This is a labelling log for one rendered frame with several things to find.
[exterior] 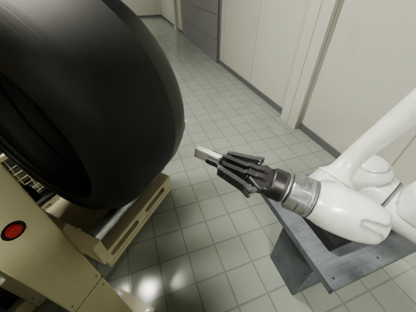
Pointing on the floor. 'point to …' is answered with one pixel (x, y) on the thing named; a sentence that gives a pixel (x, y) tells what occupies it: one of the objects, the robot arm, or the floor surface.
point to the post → (49, 256)
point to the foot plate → (137, 305)
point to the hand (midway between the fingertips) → (208, 156)
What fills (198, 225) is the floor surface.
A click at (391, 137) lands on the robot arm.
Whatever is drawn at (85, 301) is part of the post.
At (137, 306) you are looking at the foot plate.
